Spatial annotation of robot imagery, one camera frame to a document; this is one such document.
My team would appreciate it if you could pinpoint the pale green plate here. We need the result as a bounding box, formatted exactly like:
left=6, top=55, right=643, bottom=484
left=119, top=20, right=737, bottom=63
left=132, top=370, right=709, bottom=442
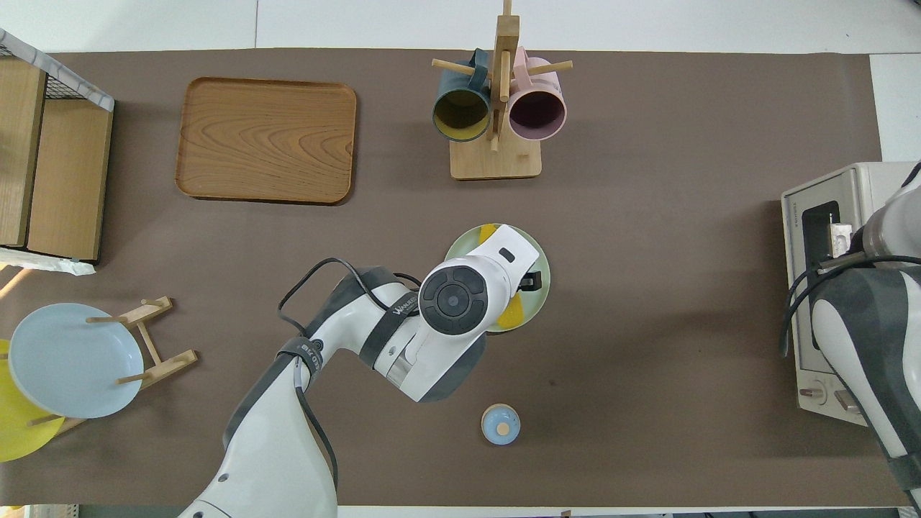
left=444, top=223, right=552, bottom=333

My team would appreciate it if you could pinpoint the white toaster oven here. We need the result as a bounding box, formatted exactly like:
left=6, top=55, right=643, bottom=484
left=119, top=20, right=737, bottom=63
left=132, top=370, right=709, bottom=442
left=781, top=162, right=921, bottom=427

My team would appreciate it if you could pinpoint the brown table mat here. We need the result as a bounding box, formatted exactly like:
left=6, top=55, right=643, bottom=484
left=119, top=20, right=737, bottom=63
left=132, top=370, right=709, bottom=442
left=0, top=49, right=882, bottom=508

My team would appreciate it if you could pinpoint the wooden mug tree stand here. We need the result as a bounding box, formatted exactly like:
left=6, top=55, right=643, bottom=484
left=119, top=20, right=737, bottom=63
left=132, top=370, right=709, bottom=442
left=430, top=0, right=574, bottom=181

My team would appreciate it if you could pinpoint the blue call bell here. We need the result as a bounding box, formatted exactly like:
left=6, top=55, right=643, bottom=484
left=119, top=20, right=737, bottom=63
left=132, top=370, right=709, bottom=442
left=481, top=403, right=522, bottom=446

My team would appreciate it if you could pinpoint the pink mug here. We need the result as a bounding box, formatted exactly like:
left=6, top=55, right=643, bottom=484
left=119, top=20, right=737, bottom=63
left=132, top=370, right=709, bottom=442
left=507, top=47, right=568, bottom=142

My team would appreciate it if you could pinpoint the dark teal mug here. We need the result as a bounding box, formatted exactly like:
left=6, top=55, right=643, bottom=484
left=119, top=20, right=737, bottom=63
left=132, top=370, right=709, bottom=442
left=432, top=49, right=492, bottom=143

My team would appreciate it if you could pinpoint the wooden tray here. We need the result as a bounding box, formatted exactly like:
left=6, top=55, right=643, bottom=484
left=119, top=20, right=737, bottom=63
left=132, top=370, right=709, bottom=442
left=175, top=77, right=358, bottom=206

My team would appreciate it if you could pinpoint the wooden plate rack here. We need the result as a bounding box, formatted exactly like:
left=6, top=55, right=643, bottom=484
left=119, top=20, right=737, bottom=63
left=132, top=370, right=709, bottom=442
left=29, top=296, right=199, bottom=436

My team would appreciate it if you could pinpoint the light blue plate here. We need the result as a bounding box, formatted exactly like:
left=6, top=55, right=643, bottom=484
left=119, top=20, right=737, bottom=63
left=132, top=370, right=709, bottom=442
left=8, top=302, right=145, bottom=419

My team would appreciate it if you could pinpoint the yellow plate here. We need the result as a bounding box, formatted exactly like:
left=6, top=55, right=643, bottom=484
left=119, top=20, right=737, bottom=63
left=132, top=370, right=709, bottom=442
left=0, top=338, right=65, bottom=463

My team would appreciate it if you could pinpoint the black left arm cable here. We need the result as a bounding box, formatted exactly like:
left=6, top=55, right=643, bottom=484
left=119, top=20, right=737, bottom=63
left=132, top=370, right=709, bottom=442
left=277, top=258, right=422, bottom=490

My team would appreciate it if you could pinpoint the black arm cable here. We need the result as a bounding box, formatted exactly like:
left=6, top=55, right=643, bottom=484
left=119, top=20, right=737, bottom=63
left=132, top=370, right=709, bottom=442
left=781, top=252, right=921, bottom=358
left=277, top=258, right=422, bottom=490

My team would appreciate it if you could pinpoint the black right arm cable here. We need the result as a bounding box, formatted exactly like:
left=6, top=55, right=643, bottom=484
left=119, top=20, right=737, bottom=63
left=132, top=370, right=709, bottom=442
left=781, top=252, right=921, bottom=358

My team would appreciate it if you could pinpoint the wooden shelf with wire basket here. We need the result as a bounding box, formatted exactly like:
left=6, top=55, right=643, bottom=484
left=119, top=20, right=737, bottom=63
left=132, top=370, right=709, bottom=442
left=0, top=29, right=116, bottom=278

